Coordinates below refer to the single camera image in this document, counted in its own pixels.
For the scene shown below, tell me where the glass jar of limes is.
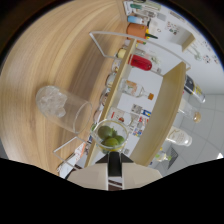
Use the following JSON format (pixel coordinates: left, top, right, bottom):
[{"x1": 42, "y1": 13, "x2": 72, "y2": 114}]
[{"x1": 90, "y1": 119, "x2": 130, "y2": 155}]

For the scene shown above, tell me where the black silver soda water can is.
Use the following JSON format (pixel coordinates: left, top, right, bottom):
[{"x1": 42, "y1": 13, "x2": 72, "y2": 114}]
[{"x1": 183, "y1": 74, "x2": 206, "y2": 104}]

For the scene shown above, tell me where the white paper sheet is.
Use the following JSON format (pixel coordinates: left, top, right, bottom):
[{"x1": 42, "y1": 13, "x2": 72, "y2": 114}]
[{"x1": 56, "y1": 143, "x2": 88, "y2": 178}]

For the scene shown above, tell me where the clear glass with ice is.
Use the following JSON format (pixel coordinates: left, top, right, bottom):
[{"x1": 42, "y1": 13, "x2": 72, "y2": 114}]
[{"x1": 35, "y1": 85, "x2": 93, "y2": 135}]

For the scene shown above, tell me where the two-tier wooden shelf rack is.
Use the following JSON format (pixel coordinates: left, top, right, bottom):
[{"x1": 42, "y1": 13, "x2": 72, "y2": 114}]
[{"x1": 53, "y1": 30, "x2": 193, "y2": 178}]

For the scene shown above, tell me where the clear bottle with cork lid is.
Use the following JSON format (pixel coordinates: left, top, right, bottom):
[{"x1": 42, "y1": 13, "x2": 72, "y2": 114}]
[{"x1": 178, "y1": 96, "x2": 202, "y2": 124}]

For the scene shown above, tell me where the clear bottle with orange cap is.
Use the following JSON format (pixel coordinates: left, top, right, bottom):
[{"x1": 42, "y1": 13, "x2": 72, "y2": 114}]
[{"x1": 118, "y1": 78, "x2": 155, "y2": 101}]

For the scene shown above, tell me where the red liquid bottle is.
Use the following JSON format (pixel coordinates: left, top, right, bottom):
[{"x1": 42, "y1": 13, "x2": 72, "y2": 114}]
[{"x1": 127, "y1": 53, "x2": 163, "y2": 74}]

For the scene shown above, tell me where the light blue small bottle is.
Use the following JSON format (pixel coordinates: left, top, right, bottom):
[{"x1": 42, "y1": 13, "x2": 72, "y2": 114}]
[{"x1": 127, "y1": 14, "x2": 151, "y2": 26}]

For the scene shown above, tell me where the wooden wall shelf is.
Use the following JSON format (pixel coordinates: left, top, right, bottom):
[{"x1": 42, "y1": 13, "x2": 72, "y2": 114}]
[{"x1": 181, "y1": 31, "x2": 197, "y2": 53}]

